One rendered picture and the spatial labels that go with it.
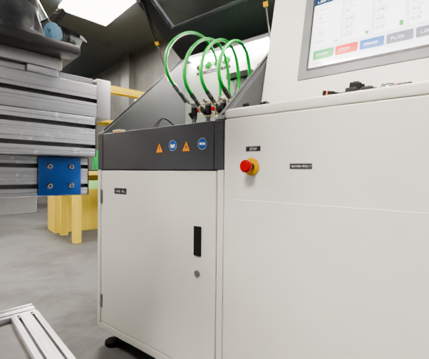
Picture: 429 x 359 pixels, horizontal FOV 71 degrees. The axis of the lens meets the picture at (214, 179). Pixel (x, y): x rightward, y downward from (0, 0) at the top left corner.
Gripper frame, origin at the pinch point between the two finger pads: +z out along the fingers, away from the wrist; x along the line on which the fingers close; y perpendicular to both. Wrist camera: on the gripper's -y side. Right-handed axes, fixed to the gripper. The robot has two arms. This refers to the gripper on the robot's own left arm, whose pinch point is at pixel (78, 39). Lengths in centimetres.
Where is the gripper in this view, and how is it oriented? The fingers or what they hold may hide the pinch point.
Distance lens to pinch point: 184.4
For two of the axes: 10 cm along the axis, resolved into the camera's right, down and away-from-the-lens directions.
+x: 9.3, 1.5, -3.5
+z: 3.5, -0.1, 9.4
